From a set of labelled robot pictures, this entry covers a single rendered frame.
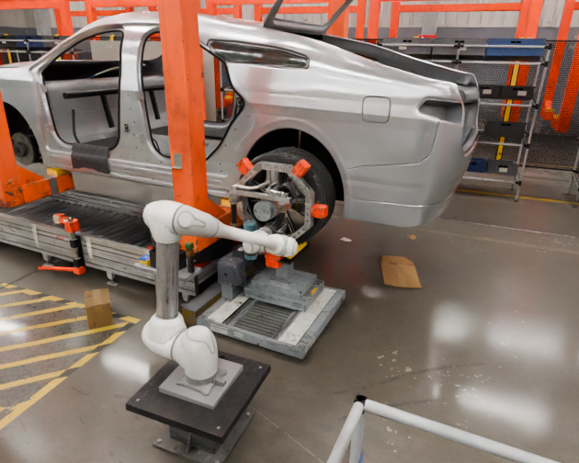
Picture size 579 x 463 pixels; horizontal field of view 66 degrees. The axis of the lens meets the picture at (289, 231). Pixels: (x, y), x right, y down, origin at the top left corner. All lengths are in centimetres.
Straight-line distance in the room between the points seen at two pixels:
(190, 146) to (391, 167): 124
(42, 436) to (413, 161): 248
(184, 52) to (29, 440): 217
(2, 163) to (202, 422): 294
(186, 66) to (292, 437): 209
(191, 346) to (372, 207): 149
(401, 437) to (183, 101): 219
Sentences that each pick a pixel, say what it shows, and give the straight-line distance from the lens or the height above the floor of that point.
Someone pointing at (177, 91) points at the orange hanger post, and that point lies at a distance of 281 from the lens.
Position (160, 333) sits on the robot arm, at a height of 57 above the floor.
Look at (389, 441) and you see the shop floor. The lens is 248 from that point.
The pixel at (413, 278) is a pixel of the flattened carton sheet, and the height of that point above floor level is 1.
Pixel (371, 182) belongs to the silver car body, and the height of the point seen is 102.
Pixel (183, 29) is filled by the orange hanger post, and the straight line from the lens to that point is 277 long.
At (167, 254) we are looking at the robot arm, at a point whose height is 94.
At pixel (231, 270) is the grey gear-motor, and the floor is 36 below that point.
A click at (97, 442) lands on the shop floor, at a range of 257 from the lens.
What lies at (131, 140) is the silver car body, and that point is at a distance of 389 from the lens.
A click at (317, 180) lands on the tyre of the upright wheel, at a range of 283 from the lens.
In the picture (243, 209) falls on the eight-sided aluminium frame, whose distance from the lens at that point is 304.
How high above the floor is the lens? 178
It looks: 22 degrees down
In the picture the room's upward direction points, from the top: 1 degrees clockwise
